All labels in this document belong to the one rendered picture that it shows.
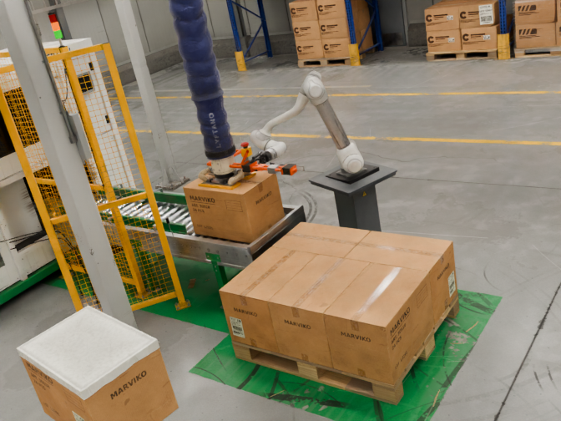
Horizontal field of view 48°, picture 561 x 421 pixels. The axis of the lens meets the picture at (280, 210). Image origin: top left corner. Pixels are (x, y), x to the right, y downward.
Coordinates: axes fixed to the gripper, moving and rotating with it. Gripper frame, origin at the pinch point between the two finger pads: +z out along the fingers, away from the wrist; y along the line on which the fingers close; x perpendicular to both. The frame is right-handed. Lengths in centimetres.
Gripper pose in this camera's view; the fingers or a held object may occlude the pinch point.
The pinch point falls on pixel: (250, 166)
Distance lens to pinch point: 458.0
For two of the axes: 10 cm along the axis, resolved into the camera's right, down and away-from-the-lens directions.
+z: -5.6, 4.2, -7.1
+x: -8.1, -1.0, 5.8
